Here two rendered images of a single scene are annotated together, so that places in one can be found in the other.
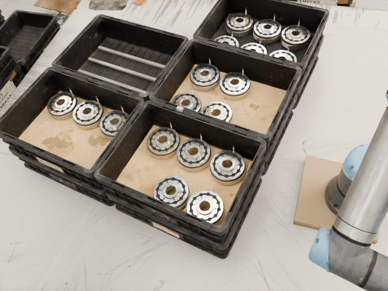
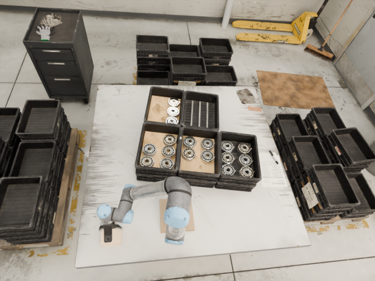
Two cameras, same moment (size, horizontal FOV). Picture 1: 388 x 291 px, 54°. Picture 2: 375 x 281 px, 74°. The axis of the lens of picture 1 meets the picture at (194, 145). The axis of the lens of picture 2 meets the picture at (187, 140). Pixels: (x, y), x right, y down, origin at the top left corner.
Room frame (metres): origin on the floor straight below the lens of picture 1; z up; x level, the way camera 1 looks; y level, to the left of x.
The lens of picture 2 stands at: (0.04, -0.82, 2.48)
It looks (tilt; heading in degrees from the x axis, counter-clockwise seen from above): 55 degrees down; 48
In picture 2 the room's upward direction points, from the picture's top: 12 degrees clockwise
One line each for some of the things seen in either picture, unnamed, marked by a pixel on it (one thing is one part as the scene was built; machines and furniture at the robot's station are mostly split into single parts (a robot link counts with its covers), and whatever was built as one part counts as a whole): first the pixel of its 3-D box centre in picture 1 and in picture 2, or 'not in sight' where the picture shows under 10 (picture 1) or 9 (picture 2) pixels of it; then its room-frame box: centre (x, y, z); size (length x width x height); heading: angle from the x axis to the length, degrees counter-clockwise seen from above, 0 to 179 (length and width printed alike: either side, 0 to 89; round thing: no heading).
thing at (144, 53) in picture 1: (124, 64); (200, 114); (1.05, 0.19, 0.87); 0.40 x 0.30 x 0.11; 54
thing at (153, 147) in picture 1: (163, 140); (169, 139); (0.69, 0.09, 0.86); 0.10 x 0.10 x 0.01
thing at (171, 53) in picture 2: not in sight; (182, 62); (1.69, 1.40, 0.31); 0.40 x 0.30 x 0.34; 154
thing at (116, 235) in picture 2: not in sight; (111, 232); (0.03, -0.30, 0.74); 0.16 x 0.12 x 0.07; 64
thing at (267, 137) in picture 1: (225, 85); (199, 150); (0.81, -0.13, 0.92); 0.40 x 0.30 x 0.02; 54
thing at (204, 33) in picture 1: (260, 37); (237, 158); (1.06, -0.31, 0.87); 0.40 x 0.30 x 0.11; 54
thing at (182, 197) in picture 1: (171, 191); (149, 149); (0.51, 0.09, 0.86); 0.10 x 0.10 x 0.01
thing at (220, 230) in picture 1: (180, 160); (159, 145); (0.57, 0.04, 0.92); 0.40 x 0.30 x 0.02; 54
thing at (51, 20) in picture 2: not in sight; (51, 19); (0.36, 1.97, 0.88); 0.29 x 0.22 x 0.03; 64
